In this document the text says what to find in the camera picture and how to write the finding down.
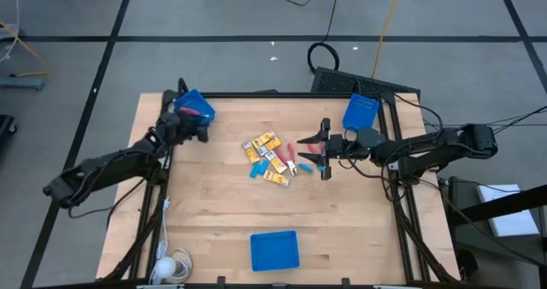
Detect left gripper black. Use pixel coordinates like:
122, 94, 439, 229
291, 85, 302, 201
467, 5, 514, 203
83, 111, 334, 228
167, 109, 210, 144

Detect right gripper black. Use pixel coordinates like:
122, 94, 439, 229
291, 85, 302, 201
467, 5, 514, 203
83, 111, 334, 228
297, 118, 345, 181

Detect blue slotted plastic basket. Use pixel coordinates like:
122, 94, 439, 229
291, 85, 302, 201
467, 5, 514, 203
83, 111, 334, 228
250, 230, 301, 273
174, 88, 216, 127
341, 92, 380, 132

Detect black mesh panel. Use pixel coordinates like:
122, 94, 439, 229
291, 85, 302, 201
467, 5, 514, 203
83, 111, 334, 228
310, 66, 422, 97

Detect white round lamp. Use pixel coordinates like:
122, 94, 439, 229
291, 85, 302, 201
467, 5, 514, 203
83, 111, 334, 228
152, 257, 179, 284

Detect grey table foot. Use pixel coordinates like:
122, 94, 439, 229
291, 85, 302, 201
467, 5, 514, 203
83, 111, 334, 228
0, 76, 46, 91

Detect black floor object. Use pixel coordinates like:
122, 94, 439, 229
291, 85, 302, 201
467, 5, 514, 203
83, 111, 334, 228
0, 114, 18, 147

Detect black metal beam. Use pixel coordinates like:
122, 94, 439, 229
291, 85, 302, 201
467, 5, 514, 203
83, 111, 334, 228
448, 184, 547, 228

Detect white booklet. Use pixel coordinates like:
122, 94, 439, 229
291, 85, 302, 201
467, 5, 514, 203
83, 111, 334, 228
476, 184, 540, 238

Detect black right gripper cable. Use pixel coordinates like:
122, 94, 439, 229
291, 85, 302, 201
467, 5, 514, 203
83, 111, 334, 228
337, 126, 405, 203

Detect black aluminium table frame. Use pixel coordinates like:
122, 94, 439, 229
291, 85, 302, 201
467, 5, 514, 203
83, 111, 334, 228
102, 77, 461, 284

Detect white power cable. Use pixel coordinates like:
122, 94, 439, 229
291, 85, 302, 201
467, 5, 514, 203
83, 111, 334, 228
148, 197, 194, 285

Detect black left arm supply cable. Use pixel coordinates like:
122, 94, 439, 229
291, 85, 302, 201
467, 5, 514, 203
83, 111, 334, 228
105, 178, 146, 229

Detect black looped floor cable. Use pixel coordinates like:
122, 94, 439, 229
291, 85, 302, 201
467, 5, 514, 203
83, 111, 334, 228
306, 0, 343, 74

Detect thin yellow floor cable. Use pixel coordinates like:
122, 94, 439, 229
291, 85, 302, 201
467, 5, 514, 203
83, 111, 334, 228
0, 21, 50, 79

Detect white floor cable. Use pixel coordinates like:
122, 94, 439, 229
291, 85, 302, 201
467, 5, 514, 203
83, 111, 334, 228
0, 0, 21, 64

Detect black right arm supply cables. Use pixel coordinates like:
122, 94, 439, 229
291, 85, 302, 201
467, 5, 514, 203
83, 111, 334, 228
421, 104, 547, 136

